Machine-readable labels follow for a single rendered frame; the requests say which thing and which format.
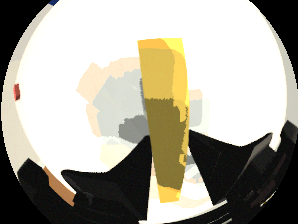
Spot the yellow bar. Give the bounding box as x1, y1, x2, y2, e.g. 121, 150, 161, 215
137, 37, 189, 204

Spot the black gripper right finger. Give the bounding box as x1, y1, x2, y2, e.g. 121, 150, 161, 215
188, 129, 274, 206

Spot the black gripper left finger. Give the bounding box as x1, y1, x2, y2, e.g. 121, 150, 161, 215
60, 135, 153, 221

